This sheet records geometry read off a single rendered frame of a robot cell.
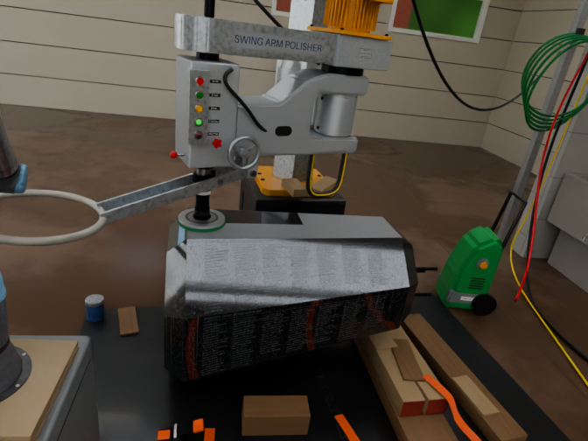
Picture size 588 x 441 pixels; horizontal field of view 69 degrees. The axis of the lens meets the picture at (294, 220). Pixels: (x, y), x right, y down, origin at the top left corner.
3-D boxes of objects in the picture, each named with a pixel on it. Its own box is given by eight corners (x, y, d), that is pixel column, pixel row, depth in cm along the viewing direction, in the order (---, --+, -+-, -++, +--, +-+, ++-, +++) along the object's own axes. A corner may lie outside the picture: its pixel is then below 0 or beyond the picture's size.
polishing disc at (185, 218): (178, 228, 186) (178, 226, 186) (178, 209, 205) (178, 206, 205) (226, 229, 192) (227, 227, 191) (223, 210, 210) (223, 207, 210)
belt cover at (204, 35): (354, 71, 220) (360, 37, 213) (386, 79, 201) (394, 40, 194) (166, 55, 173) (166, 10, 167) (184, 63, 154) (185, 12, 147)
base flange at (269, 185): (249, 171, 306) (250, 164, 304) (314, 172, 320) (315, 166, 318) (262, 196, 263) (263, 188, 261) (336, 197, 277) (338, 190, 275)
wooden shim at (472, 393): (451, 379, 229) (451, 377, 229) (465, 376, 233) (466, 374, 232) (483, 417, 208) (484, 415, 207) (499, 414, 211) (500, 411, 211)
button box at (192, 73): (205, 143, 173) (207, 69, 162) (207, 144, 171) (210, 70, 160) (185, 143, 169) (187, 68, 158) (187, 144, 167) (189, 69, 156)
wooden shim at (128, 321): (117, 310, 259) (117, 308, 259) (135, 308, 263) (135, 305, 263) (120, 336, 239) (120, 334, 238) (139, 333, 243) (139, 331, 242)
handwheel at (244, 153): (250, 164, 191) (254, 130, 185) (260, 171, 183) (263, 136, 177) (219, 164, 183) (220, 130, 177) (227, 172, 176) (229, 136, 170)
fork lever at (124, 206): (245, 163, 208) (243, 154, 205) (262, 176, 193) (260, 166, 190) (99, 209, 183) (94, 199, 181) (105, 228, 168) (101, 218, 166)
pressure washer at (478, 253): (474, 290, 336) (510, 187, 301) (493, 318, 304) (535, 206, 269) (430, 285, 335) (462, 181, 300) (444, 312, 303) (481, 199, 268)
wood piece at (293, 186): (281, 185, 273) (281, 178, 271) (295, 185, 277) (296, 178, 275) (292, 197, 256) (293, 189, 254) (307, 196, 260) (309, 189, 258)
